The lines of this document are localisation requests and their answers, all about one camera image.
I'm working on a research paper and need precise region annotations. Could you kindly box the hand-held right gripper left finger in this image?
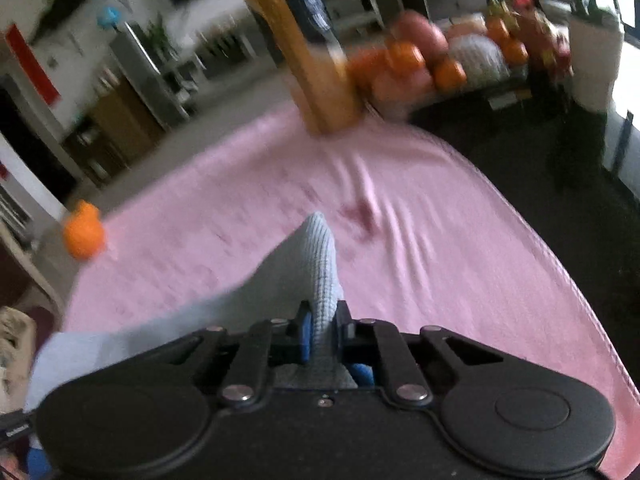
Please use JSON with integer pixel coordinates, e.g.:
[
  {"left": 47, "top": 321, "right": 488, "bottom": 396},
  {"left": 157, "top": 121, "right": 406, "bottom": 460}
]
[{"left": 125, "top": 301, "right": 313, "bottom": 408}]

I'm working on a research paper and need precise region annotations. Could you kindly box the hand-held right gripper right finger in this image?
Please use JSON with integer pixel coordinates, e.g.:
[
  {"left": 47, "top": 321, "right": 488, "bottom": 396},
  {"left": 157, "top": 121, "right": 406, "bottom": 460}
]
[{"left": 336, "top": 300, "right": 506, "bottom": 408}]

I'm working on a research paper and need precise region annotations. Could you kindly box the pale cloth cover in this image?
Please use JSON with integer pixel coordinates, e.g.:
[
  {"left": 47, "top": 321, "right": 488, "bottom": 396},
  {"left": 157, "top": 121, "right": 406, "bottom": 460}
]
[{"left": 0, "top": 305, "right": 38, "bottom": 416}]

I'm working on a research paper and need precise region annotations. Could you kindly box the pink tablecloth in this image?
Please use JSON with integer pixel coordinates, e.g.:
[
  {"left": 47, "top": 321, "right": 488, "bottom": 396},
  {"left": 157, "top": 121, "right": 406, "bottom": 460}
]
[{"left": 60, "top": 102, "right": 640, "bottom": 480}]

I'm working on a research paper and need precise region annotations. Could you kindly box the orange citrus fruit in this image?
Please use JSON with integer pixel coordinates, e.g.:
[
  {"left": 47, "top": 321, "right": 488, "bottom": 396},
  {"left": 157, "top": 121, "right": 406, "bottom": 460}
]
[{"left": 62, "top": 200, "right": 107, "bottom": 261}]

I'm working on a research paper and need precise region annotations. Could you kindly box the black fruit tray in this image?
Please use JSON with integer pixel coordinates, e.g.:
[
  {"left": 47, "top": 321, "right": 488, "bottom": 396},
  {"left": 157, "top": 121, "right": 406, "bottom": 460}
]
[{"left": 410, "top": 77, "right": 532, "bottom": 126}]

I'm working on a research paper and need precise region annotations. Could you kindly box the amber liquid plastic bottle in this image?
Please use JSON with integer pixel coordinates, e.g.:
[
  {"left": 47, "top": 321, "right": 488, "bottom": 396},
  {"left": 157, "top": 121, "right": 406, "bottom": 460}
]
[{"left": 240, "top": 0, "right": 363, "bottom": 136}]

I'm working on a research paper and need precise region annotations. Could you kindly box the brown wooden cabinet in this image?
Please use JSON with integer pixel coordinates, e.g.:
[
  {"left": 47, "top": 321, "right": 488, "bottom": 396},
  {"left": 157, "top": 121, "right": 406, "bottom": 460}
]
[{"left": 60, "top": 77, "right": 168, "bottom": 186}]

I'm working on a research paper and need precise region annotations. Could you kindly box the grey television stand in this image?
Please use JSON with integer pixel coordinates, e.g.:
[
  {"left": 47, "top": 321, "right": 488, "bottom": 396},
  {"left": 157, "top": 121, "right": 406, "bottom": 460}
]
[{"left": 175, "top": 10, "right": 281, "bottom": 81}]

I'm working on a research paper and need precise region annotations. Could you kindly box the green potted plant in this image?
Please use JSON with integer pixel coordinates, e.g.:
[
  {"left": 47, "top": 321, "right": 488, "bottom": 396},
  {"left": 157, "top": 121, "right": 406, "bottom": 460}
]
[{"left": 145, "top": 15, "right": 181, "bottom": 66}]

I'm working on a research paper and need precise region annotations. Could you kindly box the white container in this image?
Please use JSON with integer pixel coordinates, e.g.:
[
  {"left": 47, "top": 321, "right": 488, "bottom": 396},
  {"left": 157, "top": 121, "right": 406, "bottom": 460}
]
[{"left": 567, "top": 10, "right": 626, "bottom": 113}]

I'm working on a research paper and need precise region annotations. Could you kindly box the blue globe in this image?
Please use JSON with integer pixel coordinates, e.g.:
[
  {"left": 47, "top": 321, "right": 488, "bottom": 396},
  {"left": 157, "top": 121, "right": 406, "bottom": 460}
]
[{"left": 97, "top": 5, "right": 126, "bottom": 31}]

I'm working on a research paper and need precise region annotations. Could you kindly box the red wall hanging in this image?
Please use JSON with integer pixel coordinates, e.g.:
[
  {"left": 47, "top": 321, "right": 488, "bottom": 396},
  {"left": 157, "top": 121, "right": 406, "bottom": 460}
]
[{"left": 4, "top": 24, "right": 62, "bottom": 107}]

